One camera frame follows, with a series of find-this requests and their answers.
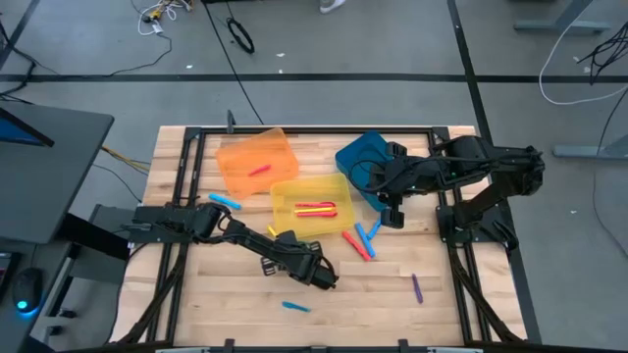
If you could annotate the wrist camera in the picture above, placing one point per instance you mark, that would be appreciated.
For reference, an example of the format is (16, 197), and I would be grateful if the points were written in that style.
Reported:
(397, 149)
(268, 266)

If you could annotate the orange translucent plastic bin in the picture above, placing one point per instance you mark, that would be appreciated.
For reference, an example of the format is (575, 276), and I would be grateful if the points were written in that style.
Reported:
(240, 157)

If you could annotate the grey desk foot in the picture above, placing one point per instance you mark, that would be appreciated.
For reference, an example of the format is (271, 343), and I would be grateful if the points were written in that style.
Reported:
(589, 151)
(559, 25)

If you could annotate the person's shoe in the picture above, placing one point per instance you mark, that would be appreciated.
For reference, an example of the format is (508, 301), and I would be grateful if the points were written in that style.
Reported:
(332, 5)

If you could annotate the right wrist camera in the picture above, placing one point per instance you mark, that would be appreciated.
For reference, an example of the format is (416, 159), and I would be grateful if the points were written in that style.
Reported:
(397, 149)

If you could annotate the monitor with blue screen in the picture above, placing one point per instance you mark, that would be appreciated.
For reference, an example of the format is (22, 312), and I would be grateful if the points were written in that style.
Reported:
(19, 132)

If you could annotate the black computer mouse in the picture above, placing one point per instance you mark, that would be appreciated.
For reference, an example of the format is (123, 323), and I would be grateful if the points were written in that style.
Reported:
(27, 289)

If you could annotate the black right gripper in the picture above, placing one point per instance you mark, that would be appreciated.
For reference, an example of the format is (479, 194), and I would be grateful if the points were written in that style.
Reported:
(397, 186)

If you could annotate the blue plastic bin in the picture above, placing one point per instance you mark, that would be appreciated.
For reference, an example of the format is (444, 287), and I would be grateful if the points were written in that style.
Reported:
(358, 152)

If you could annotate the black aluminium table frame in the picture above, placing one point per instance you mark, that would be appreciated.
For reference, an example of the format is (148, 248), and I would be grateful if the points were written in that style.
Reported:
(319, 130)

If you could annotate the black desk support beam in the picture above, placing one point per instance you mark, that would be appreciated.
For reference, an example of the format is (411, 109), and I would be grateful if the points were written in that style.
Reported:
(93, 237)

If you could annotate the yellow translucent plastic bin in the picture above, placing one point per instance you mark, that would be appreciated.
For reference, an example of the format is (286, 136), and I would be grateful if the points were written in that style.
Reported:
(314, 188)

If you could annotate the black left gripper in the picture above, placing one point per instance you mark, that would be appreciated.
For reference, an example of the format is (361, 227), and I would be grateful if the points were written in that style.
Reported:
(306, 262)

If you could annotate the grey desk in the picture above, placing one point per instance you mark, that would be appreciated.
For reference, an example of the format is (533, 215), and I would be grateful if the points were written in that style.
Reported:
(59, 171)

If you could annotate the blue highlighter marker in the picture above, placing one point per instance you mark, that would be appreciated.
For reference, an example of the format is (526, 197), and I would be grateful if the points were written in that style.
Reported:
(365, 241)
(374, 229)
(225, 201)
(296, 307)

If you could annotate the black upright post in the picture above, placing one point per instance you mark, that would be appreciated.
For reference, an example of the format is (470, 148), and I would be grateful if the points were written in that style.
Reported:
(230, 122)

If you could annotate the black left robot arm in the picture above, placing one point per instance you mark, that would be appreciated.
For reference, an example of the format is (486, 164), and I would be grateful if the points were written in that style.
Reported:
(245, 237)

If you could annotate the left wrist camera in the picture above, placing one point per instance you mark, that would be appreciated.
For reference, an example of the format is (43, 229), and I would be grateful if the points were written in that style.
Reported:
(268, 266)

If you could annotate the purple highlighter marker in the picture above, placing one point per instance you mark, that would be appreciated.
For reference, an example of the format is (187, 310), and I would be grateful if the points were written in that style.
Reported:
(417, 289)

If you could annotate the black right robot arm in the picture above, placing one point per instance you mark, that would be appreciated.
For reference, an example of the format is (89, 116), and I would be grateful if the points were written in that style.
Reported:
(490, 157)

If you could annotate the pink highlighter marker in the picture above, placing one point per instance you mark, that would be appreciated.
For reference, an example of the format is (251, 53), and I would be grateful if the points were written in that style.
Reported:
(316, 214)
(259, 170)
(356, 246)
(314, 204)

